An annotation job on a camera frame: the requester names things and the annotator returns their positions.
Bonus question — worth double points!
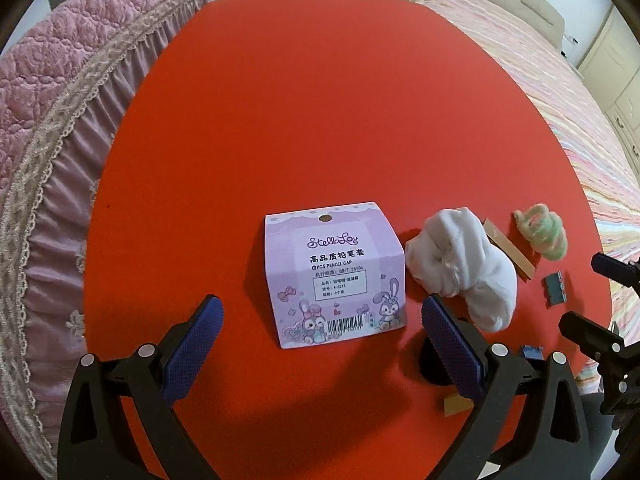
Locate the purple pencil cap card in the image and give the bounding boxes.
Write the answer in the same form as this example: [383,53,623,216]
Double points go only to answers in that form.
[265,202,407,349]

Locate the green pink fuzzy wad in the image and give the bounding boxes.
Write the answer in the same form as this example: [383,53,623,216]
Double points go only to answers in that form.
[513,204,568,261]

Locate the red table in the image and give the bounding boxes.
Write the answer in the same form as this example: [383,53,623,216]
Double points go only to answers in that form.
[84,0,612,479]

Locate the wooden clothespin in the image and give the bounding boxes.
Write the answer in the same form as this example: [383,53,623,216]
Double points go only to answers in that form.
[442,393,474,417]

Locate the blue plastic clip piece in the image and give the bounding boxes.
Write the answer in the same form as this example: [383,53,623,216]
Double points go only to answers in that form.
[542,271,567,307]

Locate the flat wooden stick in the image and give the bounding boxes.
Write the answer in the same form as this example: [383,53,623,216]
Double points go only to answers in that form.
[483,219,536,280]

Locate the pink quilted bed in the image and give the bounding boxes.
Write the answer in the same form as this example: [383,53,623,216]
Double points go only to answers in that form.
[1,0,206,479]

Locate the striped bedspread bed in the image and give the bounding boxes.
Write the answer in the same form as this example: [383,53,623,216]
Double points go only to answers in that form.
[406,0,639,261]

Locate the white tissue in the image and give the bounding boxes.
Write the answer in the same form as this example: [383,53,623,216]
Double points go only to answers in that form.
[405,207,518,333]

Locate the cream wardrobe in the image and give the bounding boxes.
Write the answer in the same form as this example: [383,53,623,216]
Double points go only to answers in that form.
[578,6,640,176]

